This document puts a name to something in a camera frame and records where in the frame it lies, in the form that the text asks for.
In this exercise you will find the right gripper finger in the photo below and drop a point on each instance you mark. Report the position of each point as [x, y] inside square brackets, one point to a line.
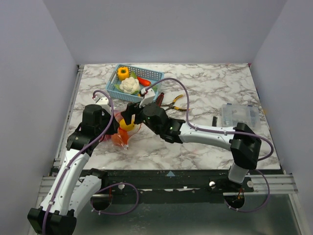
[131, 109]
[139, 118]

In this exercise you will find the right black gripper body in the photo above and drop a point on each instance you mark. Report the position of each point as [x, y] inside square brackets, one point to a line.
[130, 111]

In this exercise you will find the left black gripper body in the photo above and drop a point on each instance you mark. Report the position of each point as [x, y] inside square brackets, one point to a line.
[106, 117]

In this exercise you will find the yellow lemon back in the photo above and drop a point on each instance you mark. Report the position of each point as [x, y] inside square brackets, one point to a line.
[126, 127]

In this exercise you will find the clear zip top bag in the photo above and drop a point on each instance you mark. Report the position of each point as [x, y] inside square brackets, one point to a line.
[118, 117]

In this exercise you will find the orange pumpkin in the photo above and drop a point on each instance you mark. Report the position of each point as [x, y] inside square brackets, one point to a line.
[120, 138]

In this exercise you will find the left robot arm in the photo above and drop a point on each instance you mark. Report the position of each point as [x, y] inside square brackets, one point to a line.
[57, 214]

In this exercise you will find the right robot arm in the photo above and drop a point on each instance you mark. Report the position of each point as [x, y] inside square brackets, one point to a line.
[240, 140]

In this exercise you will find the white cauliflower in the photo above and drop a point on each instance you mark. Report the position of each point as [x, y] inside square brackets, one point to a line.
[129, 86]

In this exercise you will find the blue plastic basket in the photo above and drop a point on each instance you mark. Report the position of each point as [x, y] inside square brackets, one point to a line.
[112, 85]

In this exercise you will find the orange carrot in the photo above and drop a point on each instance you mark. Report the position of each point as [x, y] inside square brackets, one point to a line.
[144, 82]

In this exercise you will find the yellow bell pepper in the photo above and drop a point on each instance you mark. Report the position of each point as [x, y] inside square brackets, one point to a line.
[123, 73]

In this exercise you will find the black bit holder strip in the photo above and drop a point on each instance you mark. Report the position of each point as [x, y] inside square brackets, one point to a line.
[214, 121]

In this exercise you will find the clear plastic parts box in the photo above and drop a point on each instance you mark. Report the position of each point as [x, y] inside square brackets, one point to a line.
[233, 113]

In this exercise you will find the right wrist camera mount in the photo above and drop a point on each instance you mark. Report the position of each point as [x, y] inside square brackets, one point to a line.
[148, 96]

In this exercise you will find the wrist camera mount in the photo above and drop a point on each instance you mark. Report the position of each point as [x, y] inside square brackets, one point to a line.
[103, 102]
[148, 96]

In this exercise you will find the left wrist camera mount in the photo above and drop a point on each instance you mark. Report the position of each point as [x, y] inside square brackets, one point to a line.
[103, 102]

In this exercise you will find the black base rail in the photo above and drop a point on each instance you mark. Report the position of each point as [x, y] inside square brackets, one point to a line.
[164, 186]

